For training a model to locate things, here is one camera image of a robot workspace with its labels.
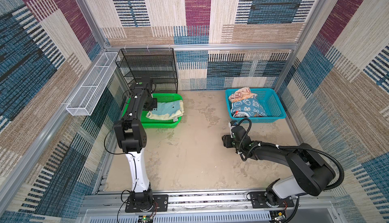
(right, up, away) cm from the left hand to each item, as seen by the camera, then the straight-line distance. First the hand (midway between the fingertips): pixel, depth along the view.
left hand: (150, 106), depth 94 cm
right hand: (+46, -20, -1) cm, 50 cm away
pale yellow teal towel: (+9, -2, +4) cm, 10 cm away
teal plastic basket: (+80, +4, +14) cm, 81 cm away
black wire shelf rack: (+2, +29, +12) cm, 31 cm away
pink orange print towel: (+59, +8, +12) cm, 61 cm away
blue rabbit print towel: (+63, 0, +4) cm, 63 cm away
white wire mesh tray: (-24, +5, -20) cm, 32 cm away
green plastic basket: (-1, -10, -2) cm, 11 cm away
